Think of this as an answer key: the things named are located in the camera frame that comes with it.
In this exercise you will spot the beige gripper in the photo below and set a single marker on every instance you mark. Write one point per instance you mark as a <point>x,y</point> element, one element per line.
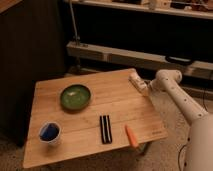
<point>147,85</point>

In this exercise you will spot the white plastic bottle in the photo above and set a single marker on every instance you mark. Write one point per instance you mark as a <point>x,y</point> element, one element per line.
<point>138,83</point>

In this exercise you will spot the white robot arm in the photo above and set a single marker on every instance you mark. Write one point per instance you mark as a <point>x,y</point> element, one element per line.
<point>199,151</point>

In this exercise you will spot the orange carrot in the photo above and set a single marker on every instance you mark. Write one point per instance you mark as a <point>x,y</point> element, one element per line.
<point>131,137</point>

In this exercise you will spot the black striped rectangular block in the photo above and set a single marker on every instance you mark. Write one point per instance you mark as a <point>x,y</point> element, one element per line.
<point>105,128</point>

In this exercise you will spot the green ceramic bowl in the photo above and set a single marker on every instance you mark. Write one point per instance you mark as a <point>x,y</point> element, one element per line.
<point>75,97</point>

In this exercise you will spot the wooden folding table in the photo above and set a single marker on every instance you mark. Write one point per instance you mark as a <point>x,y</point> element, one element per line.
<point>112,95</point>

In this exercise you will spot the metal vertical pole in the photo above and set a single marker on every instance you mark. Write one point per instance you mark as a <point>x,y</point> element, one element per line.
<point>76,36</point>

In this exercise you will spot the upper metal shelf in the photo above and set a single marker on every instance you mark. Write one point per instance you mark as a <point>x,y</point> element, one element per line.
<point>141,8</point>

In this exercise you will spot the white cup with blue inside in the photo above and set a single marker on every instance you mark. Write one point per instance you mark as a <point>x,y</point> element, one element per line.
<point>50,133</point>

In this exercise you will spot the black handle on rail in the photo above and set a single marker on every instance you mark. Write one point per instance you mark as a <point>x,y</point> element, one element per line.
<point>179,61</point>

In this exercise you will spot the metal rail beam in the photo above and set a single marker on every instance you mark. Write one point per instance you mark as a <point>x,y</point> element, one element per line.
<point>137,59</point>

